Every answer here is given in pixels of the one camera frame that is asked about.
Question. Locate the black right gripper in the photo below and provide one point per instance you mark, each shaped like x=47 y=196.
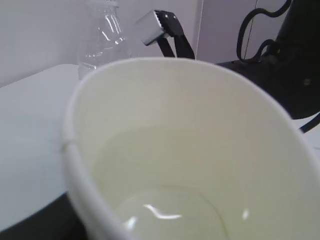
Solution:
x=172 y=27

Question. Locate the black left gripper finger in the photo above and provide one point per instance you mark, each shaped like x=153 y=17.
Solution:
x=56 y=221

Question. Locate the clear water bottle green label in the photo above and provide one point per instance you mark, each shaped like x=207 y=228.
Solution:
x=103 y=40

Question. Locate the white paper cup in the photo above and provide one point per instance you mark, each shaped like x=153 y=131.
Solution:
x=178 y=149

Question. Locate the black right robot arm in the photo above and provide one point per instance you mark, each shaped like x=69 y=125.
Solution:
x=288 y=67

